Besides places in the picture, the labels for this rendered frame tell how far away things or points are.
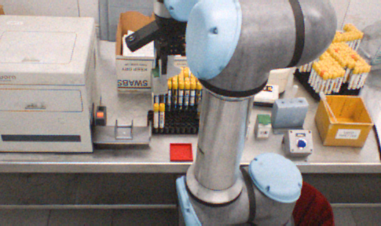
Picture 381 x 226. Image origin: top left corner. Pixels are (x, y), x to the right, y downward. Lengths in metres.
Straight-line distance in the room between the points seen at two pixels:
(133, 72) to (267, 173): 0.73
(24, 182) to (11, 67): 1.01
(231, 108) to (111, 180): 1.44
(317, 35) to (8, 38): 0.91
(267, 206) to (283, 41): 0.43
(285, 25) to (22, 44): 0.84
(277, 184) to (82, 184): 1.29
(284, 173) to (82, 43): 0.65
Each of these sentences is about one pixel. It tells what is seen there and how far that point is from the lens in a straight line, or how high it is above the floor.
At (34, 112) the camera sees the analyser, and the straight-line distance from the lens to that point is 1.33.
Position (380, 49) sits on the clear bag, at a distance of 1.89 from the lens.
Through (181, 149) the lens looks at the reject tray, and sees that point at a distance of 1.41.
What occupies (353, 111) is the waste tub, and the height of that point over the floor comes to 0.92.
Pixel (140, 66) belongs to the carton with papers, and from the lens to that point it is 1.55.
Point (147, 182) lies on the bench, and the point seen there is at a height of 0.27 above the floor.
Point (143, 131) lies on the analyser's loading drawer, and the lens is 1.41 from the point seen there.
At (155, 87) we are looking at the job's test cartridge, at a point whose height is 1.08.
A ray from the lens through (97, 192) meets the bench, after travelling 2.09.
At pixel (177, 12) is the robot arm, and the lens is 1.03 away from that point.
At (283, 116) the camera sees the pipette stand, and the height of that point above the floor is 0.94.
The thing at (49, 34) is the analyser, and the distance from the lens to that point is 1.37.
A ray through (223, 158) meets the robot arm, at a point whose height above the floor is 1.29.
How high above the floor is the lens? 1.89
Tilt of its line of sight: 41 degrees down
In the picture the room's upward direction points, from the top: 5 degrees clockwise
